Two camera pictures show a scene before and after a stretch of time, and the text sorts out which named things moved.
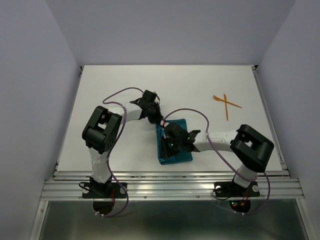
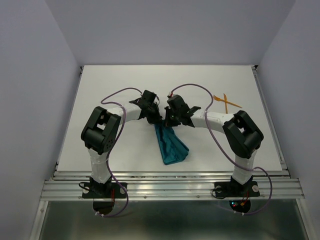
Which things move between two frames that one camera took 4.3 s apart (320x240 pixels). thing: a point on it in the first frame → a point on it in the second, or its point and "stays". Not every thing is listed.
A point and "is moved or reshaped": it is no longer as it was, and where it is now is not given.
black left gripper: [158, 117] stays
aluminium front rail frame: [171, 186] stays
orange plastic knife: [225, 99] stays
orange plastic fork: [221, 100] stays
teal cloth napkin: [184, 156] is moved or reshaped
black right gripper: [165, 151] → [168, 122]
